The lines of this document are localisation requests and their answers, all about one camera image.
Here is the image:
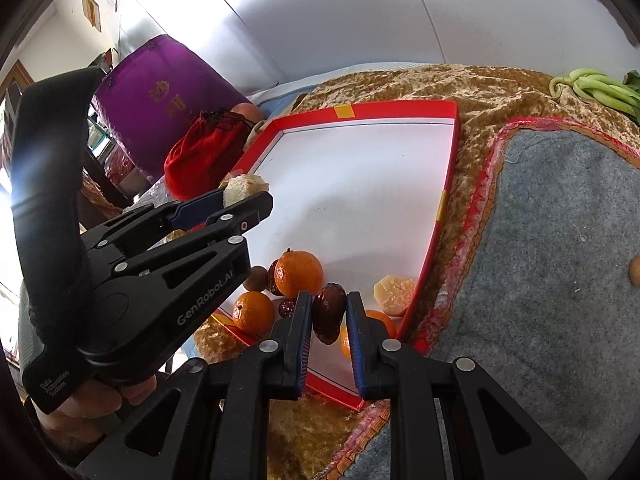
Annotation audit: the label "orange framed wall picture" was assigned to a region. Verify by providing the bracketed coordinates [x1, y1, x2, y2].
[81, 0, 102, 32]

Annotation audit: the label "purple gift bag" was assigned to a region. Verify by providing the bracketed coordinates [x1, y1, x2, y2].
[92, 35, 247, 182]

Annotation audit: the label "gold patterned blanket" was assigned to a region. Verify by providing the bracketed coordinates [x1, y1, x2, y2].
[192, 63, 640, 480]

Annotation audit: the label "red drawstring pouch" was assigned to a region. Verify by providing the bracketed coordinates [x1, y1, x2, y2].
[164, 110, 252, 200]

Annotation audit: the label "small orange tangerine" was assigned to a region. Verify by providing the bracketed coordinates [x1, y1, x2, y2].
[232, 292, 276, 336]

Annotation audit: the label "red-rimmed white box tray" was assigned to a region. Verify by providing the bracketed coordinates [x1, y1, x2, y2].
[209, 98, 461, 412]

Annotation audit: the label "brown longan fruit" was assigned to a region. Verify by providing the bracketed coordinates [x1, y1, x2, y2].
[243, 266, 269, 292]

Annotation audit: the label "person's left hand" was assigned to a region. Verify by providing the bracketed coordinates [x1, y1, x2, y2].
[36, 376, 157, 452]

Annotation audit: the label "green leafy vegetables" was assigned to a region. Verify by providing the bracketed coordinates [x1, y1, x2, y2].
[549, 68, 640, 124]

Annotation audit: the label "dark red jujube date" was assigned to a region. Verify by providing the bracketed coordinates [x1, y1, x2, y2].
[311, 283, 347, 344]

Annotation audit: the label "clear plastic bag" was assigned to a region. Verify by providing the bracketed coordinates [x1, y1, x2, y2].
[124, 177, 175, 212]

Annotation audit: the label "pale peeled fruit chunk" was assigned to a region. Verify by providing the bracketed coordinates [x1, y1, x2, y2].
[373, 274, 416, 318]

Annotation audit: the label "dark jujube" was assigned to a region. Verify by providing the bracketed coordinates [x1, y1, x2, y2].
[278, 298, 296, 318]
[266, 260, 283, 297]

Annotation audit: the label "grey felt mat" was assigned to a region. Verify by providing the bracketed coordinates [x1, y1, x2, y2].
[349, 129, 639, 479]

